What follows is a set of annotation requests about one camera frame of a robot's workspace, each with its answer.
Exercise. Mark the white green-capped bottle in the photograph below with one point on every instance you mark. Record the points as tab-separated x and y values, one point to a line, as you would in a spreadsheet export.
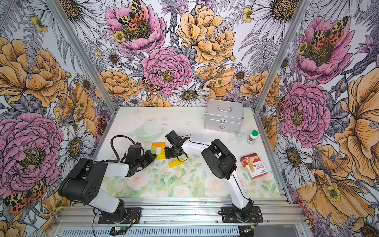
253	136

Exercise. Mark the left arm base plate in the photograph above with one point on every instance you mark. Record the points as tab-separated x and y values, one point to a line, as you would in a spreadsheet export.
129	215

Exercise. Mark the yellow long block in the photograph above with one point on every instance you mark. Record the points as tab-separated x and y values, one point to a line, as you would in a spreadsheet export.
175	163
161	157

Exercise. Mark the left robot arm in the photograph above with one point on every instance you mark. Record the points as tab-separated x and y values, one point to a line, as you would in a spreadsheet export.
83	183

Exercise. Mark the silver metal case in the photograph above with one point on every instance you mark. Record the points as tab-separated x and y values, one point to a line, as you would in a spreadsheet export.
224	116

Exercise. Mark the orange block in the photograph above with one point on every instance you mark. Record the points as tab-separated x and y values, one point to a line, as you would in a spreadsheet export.
159	144

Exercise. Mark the clear glass bowl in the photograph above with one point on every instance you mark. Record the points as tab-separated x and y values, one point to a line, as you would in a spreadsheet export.
149	131

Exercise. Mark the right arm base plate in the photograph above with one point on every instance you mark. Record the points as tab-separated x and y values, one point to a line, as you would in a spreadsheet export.
231	214

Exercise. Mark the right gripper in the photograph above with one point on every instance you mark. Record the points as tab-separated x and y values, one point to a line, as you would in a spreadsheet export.
168	155

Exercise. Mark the red bandage box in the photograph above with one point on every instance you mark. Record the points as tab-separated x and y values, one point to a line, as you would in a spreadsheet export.
253	165

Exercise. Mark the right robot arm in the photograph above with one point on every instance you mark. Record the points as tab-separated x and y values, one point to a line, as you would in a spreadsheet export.
222	164

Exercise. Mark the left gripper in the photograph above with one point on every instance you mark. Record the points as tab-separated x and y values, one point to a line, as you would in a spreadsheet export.
151	157

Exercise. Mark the yellow small block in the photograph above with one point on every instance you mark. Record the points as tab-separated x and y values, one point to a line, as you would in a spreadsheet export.
162	150

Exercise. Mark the aluminium rail frame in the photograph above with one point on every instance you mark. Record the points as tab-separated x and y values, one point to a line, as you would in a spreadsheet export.
184	217

